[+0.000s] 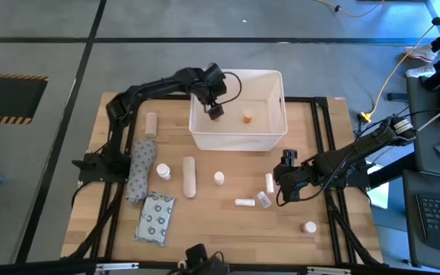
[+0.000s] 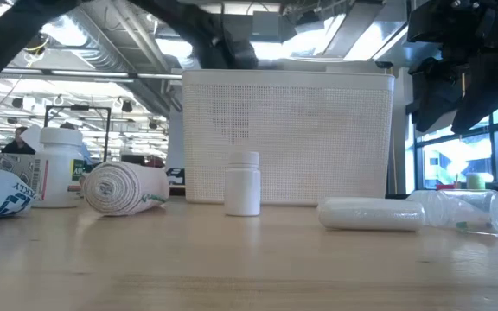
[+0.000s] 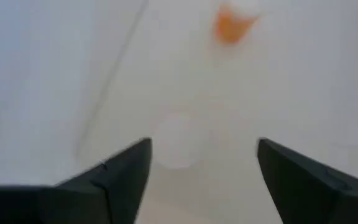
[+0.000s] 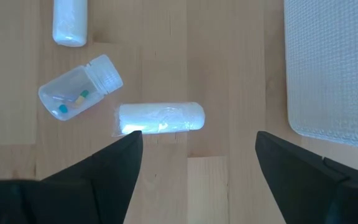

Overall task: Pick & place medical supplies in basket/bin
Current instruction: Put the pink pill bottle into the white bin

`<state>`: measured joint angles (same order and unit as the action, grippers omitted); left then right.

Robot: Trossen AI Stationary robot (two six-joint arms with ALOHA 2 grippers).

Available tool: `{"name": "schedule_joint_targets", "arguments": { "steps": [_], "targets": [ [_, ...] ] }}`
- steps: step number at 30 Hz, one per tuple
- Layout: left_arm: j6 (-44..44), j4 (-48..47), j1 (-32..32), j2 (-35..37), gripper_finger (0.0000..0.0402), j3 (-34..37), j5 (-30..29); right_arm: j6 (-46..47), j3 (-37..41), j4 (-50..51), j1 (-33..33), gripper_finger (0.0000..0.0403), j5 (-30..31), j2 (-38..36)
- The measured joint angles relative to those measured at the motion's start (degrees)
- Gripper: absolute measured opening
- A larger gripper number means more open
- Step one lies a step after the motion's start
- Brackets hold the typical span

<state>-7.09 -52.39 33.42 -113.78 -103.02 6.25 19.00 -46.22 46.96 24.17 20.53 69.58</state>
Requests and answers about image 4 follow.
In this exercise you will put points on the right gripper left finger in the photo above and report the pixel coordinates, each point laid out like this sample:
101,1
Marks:
89,193

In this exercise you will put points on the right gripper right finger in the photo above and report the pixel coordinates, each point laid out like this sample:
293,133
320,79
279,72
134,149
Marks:
315,193

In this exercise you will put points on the white plastic storage bin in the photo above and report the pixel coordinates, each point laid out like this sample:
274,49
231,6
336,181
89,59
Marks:
331,71

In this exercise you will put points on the clear bottle with capsules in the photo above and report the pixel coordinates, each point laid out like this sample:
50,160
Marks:
73,90

